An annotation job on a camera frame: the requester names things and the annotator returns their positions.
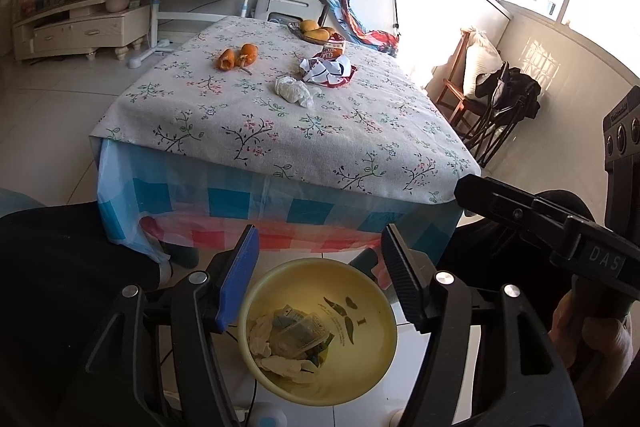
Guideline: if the blue red checkered plastic undercloth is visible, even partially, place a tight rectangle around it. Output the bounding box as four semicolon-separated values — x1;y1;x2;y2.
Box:
92;139;461;263

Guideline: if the green juice carton trash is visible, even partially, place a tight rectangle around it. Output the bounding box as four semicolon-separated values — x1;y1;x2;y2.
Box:
269;305;334;359

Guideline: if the right hand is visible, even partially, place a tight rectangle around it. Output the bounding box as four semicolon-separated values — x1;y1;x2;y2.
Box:
549;291;634;416

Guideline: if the white air purifier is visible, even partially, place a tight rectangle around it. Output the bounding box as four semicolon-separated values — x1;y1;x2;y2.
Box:
253;0;324;24

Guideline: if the fruit plate with mangoes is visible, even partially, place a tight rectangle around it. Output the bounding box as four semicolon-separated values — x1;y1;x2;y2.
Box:
288;20;345;46

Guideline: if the floral white tablecloth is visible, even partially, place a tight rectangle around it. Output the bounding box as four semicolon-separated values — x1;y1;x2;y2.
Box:
93;16;480;204

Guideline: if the white tv cabinet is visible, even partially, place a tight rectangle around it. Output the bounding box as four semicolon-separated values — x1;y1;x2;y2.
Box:
12;0;150;62

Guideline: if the red white snack bag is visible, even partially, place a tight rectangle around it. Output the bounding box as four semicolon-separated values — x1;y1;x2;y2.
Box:
299;40;357;88

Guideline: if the wooden chair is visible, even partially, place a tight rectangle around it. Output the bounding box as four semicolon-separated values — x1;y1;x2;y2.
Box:
435;29;503;129

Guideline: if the orange peel piece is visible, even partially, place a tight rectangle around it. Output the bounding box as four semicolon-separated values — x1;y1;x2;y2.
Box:
216;49;235;72
235;43;258;68

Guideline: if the crumpled white tissue ball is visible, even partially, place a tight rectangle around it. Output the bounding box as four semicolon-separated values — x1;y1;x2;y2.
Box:
273;76;321;108

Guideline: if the colourful cartoon bag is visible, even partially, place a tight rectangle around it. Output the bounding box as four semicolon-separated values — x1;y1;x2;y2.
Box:
324;0;400;57

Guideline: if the yellow plastic trash bin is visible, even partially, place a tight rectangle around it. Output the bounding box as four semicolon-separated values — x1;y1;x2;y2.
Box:
236;258;397;407

